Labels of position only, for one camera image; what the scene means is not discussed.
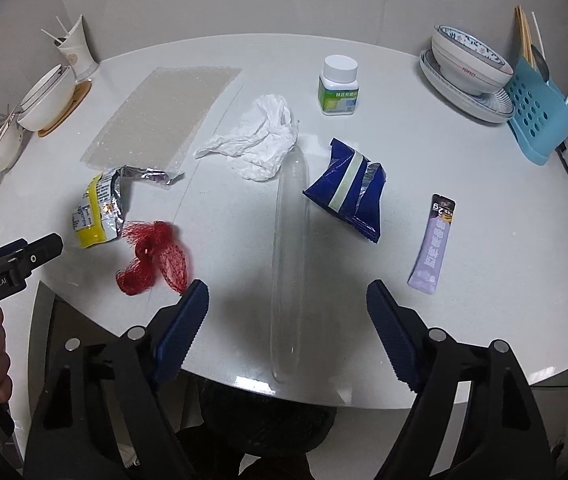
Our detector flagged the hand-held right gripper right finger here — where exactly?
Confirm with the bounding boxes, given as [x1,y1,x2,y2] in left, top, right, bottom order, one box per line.
[367,280,555,480]

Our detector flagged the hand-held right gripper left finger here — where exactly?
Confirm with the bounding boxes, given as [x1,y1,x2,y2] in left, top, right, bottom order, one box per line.
[24,280,211,480]

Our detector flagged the red mesh net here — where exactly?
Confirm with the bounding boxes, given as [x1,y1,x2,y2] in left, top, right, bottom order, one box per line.
[115,220,191,296]

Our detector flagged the yellow foil snack wrapper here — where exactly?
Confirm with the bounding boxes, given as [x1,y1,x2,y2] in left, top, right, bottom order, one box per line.
[72,165,185,250]

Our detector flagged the purple sachet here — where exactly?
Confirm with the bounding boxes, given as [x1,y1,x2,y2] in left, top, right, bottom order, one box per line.
[407,193,457,295]

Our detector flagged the long clear plastic sleeve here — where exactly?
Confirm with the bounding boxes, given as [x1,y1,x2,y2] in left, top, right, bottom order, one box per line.
[270,145,311,386]

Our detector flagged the dark mesh trash bin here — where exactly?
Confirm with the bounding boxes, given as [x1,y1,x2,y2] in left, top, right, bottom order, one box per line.
[199,377,337,458]

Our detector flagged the blue foil snack wrapper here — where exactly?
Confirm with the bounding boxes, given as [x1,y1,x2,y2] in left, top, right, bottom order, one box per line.
[303,137,389,245]

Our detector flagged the clear bubble wrap sheet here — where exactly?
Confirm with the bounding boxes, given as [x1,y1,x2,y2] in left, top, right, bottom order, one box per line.
[81,65,243,181]

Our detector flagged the white ribbed pot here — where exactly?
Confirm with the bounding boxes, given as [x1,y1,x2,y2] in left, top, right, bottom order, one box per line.
[0,112,24,171]

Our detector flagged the wooden coaster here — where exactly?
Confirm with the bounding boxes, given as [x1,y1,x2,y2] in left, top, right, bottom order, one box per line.
[38,80,93,138]

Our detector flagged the plain white bowl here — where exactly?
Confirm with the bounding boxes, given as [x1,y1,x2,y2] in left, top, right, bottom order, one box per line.
[16,64,77,132]

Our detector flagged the white cup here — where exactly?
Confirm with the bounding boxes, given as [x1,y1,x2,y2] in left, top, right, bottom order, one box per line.
[41,15,99,81]

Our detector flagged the white plates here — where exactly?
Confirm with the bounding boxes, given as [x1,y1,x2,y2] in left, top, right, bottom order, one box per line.
[419,49,517,124]

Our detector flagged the white medicine bottle green label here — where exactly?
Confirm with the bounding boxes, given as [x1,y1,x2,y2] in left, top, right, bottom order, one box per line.
[318,55,359,117]

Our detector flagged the blue plastic utensil holder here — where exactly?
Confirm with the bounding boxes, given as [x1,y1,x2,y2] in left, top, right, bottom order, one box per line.
[504,56,568,166]

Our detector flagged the blue patterned ceramic bowl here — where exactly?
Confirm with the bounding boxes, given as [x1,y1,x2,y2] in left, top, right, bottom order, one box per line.
[431,24,514,96]

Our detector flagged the metal spoon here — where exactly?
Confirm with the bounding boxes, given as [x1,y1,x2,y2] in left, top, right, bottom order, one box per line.
[531,44,551,82]

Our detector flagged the bundle of wooden chopsticks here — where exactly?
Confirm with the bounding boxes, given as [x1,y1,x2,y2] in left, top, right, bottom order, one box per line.
[515,5,537,68]

